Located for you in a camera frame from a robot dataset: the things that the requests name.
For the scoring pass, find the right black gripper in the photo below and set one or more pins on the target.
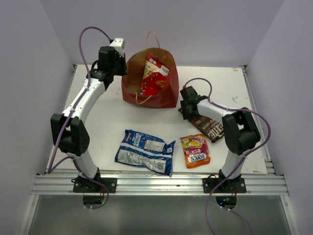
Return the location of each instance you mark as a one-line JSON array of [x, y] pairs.
[[186, 115]]

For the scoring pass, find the blue white snack bag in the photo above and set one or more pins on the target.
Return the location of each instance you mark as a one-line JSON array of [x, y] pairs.
[[146, 151]]

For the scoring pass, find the red paper bag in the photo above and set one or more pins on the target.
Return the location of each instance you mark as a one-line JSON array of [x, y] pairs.
[[131, 82]]

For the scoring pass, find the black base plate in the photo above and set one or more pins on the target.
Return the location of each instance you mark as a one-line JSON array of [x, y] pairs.
[[97, 185], [236, 185]]

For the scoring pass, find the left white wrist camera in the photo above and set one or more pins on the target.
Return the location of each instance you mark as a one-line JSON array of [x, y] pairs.
[[118, 44]]

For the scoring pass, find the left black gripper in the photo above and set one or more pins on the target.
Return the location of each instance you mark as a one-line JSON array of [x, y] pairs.
[[122, 60]]

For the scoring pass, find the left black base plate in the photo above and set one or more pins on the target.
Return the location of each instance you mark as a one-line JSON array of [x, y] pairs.
[[97, 185]]

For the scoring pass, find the brown kettle chips bag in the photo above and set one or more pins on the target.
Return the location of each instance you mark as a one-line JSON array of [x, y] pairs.
[[208, 127]]

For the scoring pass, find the red assorted candy bag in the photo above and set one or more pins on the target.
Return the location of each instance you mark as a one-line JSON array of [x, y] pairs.
[[153, 84]]

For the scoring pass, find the red white chips bag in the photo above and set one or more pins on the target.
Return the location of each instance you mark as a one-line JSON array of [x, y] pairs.
[[152, 65]]

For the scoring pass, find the aluminium front rail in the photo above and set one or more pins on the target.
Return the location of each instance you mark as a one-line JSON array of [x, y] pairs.
[[145, 183]]

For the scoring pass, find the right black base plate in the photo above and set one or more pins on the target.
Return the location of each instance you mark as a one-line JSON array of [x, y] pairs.
[[236, 185]]

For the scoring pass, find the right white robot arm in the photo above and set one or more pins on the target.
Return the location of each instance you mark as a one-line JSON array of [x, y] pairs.
[[240, 133]]

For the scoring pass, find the orange Fox's candy bag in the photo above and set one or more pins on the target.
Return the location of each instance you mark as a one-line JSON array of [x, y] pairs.
[[195, 150]]

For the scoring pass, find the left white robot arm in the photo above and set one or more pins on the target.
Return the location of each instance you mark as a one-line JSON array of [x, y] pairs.
[[69, 133]]

